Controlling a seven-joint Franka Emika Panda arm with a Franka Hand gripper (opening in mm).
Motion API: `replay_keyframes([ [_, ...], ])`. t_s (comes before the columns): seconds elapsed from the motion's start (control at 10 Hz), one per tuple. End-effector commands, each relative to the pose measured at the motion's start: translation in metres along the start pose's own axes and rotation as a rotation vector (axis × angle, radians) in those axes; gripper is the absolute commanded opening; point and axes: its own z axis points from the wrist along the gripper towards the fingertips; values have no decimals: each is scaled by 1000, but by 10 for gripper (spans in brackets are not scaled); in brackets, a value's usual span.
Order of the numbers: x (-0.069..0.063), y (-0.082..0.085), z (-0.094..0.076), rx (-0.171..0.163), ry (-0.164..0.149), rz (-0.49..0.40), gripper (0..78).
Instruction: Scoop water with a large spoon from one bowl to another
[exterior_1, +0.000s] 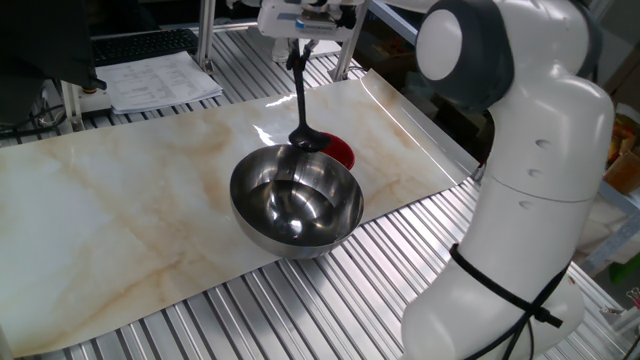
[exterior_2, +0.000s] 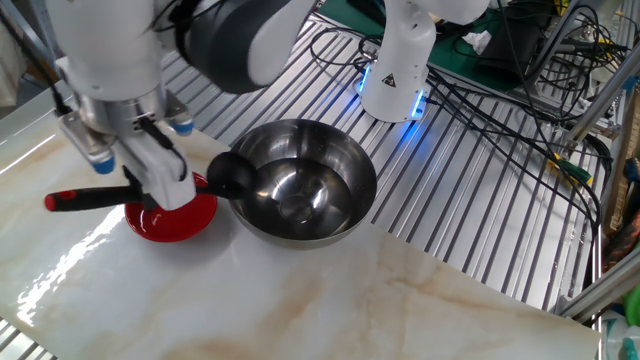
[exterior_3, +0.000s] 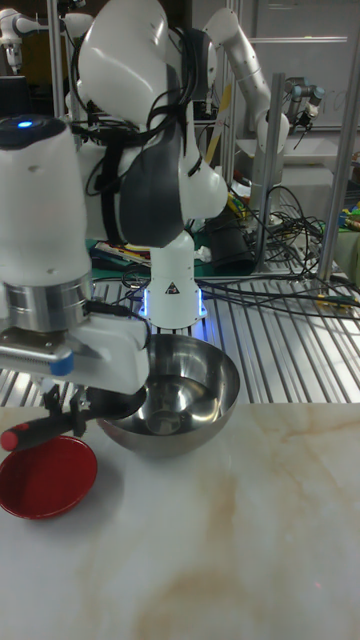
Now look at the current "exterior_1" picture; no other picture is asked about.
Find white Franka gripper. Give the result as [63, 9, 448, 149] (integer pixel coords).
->
[256, 0, 370, 71]

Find black ladle with red end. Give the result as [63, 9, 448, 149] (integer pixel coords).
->
[287, 47, 332, 154]

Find red plastic bowl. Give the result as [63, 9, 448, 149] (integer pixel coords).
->
[319, 131, 357, 172]

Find stainless steel bowl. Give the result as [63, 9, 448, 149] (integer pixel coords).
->
[229, 143, 366, 261]

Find stack of printed papers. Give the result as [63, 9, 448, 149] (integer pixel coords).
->
[94, 50, 225, 116]

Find black keyboard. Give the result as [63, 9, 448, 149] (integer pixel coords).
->
[91, 27, 201, 68]

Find marble pattern table mat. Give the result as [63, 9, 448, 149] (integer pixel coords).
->
[0, 68, 480, 359]

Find brown cardboard box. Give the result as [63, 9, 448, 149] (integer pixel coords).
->
[603, 134, 640, 197]

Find green bin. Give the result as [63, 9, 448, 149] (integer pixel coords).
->
[607, 251, 640, 285]

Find silver wrist camera blue cap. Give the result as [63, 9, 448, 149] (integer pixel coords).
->
[294, 12, 344, 31]

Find aluminium frame post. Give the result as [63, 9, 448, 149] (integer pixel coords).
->
[329, 37, 366, 84]
[59, 79, 85, 133]
[195, 0, 218, 75]

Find black floor cables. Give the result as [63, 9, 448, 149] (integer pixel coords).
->
[0, 102, 69, 142]

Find black camera cable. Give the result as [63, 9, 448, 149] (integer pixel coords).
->
[448, 243, 571, 360]

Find grey metal shelf frame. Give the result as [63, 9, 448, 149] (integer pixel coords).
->
[579, 179, 640, 275]

